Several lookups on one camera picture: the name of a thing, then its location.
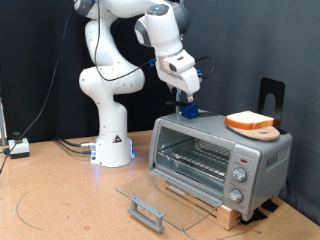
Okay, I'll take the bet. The long hanging black cable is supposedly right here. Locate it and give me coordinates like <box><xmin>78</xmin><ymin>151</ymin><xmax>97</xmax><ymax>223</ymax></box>
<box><xmin>0</xmin><ymin>9</ymin><xmax>73</xmax><ymax>174</ymax></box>

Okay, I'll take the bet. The white box with black button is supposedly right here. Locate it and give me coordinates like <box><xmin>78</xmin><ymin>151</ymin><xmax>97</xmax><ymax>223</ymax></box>
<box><xmin>8</xmin><ymin>131</ymin><xmax>31</xmax><ymax>159</ymax></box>

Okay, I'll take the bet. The silver oven knob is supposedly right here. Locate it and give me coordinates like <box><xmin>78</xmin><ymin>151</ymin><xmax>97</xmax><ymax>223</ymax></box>
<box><xmin>232</xmin><ymin>166</ymin><xmax>249</xmax><ymax>183</ymax></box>
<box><xmin>227</xmin><ymin>188</ymin><xmax>244</xmax><ymax>204</ymax></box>

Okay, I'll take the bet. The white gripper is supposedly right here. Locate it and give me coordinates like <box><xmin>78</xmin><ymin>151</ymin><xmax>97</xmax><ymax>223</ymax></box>
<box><xmin>158</xmin><ymin>65</ymin><xmax>201</xmax><ymax>103</ymax></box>

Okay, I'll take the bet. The vertical metal pole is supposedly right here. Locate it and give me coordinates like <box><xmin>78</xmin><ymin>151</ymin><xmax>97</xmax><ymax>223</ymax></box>
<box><xmin>175</xmin><ymin>0</ymin><xmax>186</xmax><ymax>113</ymax></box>

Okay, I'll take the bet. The black base cable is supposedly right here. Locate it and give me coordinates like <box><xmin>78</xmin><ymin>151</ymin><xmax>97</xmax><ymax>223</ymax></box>
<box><xmin>56</xmin><ymin>141</ymin><xmax>93</xmax><ymax>155</ymax></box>

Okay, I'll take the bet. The metal frame post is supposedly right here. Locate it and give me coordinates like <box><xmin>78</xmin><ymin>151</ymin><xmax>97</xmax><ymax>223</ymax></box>
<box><xmin>0</xmin><ymin>96</ymin><xmax>8</xmax><ymax>147</ymax></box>

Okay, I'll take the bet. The black cable with silver connector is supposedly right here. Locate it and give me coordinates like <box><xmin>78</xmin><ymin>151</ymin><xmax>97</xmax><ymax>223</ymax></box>
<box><xmin>54</xmin><ymin>136</ymin><xmax>98</xmax><ymax>150</ymax></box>

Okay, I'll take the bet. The slatted wooden block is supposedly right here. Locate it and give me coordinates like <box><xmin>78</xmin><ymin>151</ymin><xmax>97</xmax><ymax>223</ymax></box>
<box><xmin>156</xmin><ymin>176</ymin><xmax>243</xmax><ymax>232</ymax></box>

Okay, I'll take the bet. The black backdrop curtain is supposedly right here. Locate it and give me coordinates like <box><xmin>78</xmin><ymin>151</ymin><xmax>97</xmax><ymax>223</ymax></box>
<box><xmin>0</xmin><ymin>0</ymin><xmax>183</xmax><ymax>144</ymax></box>

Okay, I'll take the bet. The small wooden cutting board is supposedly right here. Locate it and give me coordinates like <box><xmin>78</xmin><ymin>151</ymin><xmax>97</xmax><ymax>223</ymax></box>
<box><xmin>225</xmin><ymin>122</ymin><xmax>281</xmax><ymax>142</ymax></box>

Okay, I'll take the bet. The metal oven rack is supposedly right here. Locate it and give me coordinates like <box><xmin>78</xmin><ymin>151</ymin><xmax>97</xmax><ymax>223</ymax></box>
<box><xmin>156</xmin><ymin>138</ymin><xmax>232</xmax><ymax>183</ymax></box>

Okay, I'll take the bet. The black metal bookend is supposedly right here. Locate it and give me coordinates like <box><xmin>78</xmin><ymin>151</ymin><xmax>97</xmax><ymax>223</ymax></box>
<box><xmin>257</xmin><ymin>77</ymin><xmax>288</xmax><ymax>135</ymax></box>

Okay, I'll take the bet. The black foam pad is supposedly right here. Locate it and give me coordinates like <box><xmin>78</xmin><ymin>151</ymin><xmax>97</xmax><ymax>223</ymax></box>
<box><xmin>261</xmin><ymin>198</ymin><xmax>280</xmax><ymax>213</ymax></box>
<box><xmin>239</xmin><ymin>209</ymin><xmax>268</xmax><ymax>226</ymax></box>

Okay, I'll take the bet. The white bread slice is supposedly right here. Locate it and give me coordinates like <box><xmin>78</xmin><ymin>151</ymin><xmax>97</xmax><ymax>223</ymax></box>
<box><xmin>224</xmin><ymin>110</ymin><xmax>275</xmax><ymax>130</ymax></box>

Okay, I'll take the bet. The grey backdrop curtain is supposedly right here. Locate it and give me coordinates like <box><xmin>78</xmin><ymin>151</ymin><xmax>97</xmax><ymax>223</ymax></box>
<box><xmin>181</xmin><ymin>0</ymin><xmax>320</xmax><ymax>225</ymax></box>

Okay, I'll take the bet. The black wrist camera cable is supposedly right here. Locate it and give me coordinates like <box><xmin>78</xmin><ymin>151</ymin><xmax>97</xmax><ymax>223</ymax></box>
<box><xmin>93</xmin><ymin>0</ymin><xmax>216</xmax><ymax>83</ymax></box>

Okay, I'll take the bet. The silver toaster oven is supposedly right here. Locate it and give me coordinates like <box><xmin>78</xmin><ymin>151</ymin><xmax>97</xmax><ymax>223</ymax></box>
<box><xmin>148</xmin><ymin>111</ymin><xmax>294</xmax><ymax>222</ymax></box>

